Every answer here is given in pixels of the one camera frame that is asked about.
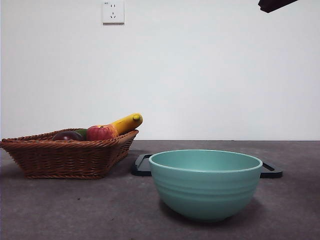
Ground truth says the teal ribbed bowl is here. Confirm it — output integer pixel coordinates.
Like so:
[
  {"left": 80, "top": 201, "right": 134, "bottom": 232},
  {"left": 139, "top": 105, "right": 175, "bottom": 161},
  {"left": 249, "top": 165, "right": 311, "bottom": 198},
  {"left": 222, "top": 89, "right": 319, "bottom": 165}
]
[{"left": 148, "top": 149, "right": 264, "bottom": 223}]

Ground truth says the dark purple plum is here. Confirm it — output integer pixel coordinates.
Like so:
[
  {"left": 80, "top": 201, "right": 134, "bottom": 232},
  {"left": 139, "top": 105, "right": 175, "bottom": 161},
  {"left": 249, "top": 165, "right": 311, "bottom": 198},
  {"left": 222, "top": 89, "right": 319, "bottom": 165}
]
[{"left": 51, "top": 129, "right": 85, "bottom": 142}]

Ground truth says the yellow banana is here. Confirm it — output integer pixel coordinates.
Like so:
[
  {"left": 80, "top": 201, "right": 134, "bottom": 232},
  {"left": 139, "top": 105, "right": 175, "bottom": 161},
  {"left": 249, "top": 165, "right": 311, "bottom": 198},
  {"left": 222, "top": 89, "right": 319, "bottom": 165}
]
[{"left": 109, "top": 112, "right": 144, "bottom": 136}]

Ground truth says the dark rectangular tray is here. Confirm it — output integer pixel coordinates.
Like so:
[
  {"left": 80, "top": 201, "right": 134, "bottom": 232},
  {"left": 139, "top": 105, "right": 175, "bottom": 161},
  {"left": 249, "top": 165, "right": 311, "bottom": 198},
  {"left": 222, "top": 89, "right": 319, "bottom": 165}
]
[{"left": 131, "top": 153, "right": 284, "bottom": 179}]

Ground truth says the red apple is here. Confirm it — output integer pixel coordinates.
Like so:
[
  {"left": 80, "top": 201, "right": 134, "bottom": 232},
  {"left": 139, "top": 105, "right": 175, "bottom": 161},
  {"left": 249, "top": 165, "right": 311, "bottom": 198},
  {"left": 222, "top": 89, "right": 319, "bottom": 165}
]
[{"left": 86, "top": 124, "right": 120, "bottom": 141}]

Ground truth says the green fruit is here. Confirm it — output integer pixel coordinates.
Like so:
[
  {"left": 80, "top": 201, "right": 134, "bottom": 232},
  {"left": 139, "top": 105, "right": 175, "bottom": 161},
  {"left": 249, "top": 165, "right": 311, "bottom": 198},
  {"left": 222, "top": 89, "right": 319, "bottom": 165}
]
[{"left": 74, "top": 128, "right": 89, "bottom": 141}]

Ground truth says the brown wicker basket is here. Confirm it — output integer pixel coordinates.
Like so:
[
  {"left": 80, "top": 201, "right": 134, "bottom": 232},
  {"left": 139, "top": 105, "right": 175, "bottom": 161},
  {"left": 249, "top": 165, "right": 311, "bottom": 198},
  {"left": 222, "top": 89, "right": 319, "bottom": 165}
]
[{"left": 0, "top": 128, "right": 140, "bottom": 180}]

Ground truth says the white wall socket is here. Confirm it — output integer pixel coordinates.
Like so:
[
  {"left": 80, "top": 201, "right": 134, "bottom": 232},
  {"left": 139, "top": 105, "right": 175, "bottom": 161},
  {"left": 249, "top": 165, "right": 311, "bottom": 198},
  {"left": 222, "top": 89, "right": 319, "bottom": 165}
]
[{"left": 102, "top": 0, "right": 125, "bottom": 25}]

